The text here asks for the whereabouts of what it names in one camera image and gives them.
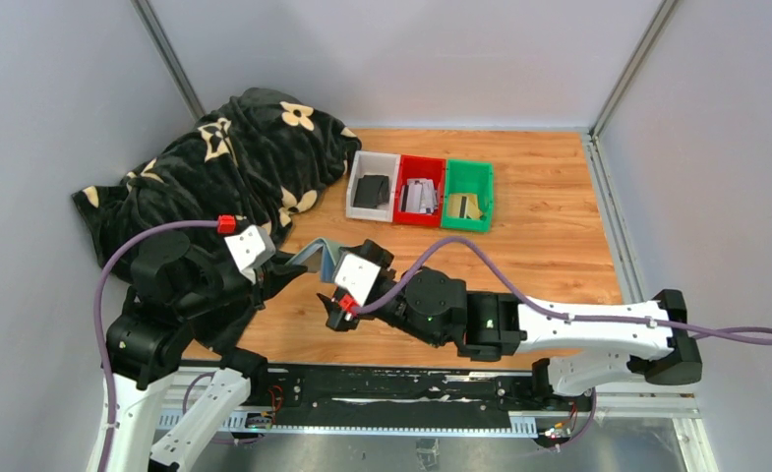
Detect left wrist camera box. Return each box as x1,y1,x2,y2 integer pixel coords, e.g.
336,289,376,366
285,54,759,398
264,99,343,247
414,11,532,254
223,225,276,283

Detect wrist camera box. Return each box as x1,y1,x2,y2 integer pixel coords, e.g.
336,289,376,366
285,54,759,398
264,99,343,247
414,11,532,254
223,225,276,283
333,252,381,306

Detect black floral fleece blanket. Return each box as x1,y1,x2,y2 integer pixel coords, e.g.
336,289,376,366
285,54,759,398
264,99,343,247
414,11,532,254
72,88,362,266

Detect red plastic bin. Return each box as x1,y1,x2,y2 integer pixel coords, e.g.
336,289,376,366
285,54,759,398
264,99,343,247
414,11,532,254
392,154,446,227

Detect white plastic bin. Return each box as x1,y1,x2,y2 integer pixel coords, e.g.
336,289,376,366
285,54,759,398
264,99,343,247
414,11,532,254
345,150,400,222

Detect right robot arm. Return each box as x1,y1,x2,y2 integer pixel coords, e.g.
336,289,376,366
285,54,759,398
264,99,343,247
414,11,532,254
322,240,703,411

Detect teal leather card holder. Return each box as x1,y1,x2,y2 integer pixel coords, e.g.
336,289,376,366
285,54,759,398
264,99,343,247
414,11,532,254
285,237,349,283

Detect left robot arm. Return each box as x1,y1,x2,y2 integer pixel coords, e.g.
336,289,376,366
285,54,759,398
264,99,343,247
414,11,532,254
88,219,307,471

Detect gold cards in green bin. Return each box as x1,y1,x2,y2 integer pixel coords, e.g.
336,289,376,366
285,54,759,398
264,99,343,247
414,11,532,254
446,193,483,220

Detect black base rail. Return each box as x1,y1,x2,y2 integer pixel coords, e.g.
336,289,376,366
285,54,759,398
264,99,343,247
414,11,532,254
219,363,592,439

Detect green plastic bin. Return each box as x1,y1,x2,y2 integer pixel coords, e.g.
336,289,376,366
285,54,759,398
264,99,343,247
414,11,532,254
441,159,495,233

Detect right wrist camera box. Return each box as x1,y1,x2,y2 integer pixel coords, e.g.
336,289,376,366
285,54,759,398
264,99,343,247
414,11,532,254
333,252,381,306

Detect white cards stack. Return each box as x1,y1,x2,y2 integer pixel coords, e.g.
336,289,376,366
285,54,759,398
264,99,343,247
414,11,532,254
398,178,439,214

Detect black cards stack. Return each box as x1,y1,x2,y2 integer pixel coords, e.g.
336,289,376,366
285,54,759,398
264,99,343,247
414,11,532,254
352,174,390,209

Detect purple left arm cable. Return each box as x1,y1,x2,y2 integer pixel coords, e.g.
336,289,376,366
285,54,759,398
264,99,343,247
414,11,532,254
93,214,238,472

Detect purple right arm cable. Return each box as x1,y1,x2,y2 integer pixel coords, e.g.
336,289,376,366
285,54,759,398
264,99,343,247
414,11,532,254
339,236,772,346

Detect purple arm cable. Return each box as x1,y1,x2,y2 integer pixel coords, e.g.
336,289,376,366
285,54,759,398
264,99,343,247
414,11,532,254
339,236,772,346
93,214,238,472

